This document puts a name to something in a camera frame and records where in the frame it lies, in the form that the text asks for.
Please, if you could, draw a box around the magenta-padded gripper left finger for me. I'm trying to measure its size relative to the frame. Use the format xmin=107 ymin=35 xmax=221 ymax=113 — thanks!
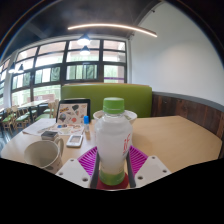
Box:
xmin=54 ymin=145 xmax=101 ymax=190

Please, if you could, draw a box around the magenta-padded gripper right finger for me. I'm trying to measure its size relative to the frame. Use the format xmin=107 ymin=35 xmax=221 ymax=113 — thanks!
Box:
xmin=124 ymin=144 xmax=173 ymax=189

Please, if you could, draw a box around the clear green-capped drink bottle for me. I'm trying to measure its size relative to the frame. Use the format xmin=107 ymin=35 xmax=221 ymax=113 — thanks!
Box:
xmin=94 ymin=96 xmax=134 ymax=187

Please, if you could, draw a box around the white patterned mug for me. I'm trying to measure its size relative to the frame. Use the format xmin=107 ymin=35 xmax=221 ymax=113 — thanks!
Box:
xmin=23 ymin=135 xmax=65 ymax=175

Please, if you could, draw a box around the flat round red coaster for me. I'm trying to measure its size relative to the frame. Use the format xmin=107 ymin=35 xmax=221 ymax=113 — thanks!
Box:
xmin=96 ymin=171 xmax=130 ymax=191

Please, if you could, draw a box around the colourful sticker sheet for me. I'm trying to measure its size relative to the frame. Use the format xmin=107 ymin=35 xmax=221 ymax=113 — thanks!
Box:
xmin=49 ymin=122 xmax=86 ymax=136

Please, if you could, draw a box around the small blue-capped white bottle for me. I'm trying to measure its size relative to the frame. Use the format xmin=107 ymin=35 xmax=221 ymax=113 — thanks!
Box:
xmin=83 ymin=115 xmax=91 ymax=134

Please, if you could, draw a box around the white paper sheet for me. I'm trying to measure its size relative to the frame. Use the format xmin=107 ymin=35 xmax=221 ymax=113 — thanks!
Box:
xmin=22 ymin=118 xmax=58 ymax=137

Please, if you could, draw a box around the black tablet with colourful screen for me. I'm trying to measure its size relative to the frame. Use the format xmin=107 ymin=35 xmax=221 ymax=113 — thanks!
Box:
xmin=55 ymin=98 xmax=92 ymax=127

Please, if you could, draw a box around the wooden dining table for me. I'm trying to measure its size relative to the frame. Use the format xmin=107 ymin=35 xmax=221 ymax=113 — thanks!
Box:
xmin=18 ymin=99 xmax=50 ymax=123

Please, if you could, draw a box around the wooden green-seated chairs group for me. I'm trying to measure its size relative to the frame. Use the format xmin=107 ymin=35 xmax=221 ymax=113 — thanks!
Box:
xmin=0 ymin=99 xmax=61 ymax=133

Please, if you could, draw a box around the green upholstered booth backrest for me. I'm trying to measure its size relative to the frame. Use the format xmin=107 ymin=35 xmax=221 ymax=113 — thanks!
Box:
xmin=60 ymin=82 xmax=154 ymax=120

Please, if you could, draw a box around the long linear ceiling light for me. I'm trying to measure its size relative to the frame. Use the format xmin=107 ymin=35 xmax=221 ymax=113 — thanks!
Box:
xmin=67 ymin=22 xmax=159 ymax=39

